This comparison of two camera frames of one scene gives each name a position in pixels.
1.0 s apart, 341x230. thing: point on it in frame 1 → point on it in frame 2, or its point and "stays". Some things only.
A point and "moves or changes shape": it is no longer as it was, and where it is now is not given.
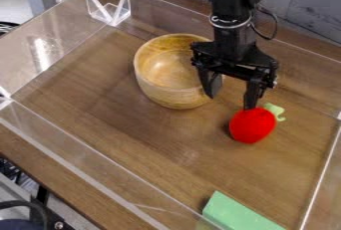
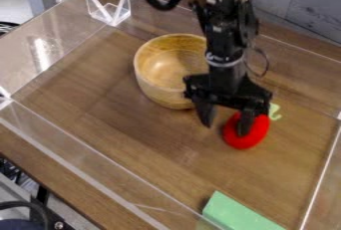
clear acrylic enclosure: x=157 y=116 stays
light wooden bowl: x=166 y=75 stays
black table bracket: x=55 y=222 stays
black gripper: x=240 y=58 → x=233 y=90
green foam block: x=229 y=214 stays
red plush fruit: x=252 y=123 moves or changes shape
